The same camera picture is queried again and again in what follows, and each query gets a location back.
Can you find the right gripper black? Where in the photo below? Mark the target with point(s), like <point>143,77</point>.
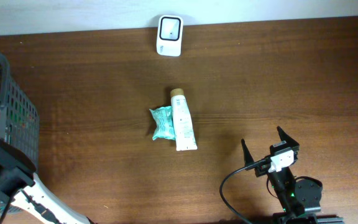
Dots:
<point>294,145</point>

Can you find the white tube tan cap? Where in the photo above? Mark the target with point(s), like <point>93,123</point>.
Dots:
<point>182,123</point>

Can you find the mint green plastic packet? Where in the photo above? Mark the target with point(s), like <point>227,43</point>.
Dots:
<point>163,118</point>

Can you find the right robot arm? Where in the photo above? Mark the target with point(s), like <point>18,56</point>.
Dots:
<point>299,196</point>

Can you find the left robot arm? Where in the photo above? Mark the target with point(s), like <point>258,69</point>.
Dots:
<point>21,187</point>

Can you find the white barcode scanner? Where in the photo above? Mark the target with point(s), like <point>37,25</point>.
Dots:
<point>169,35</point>

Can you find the grey plastic basket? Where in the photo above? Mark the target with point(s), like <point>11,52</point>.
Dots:
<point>19,119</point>

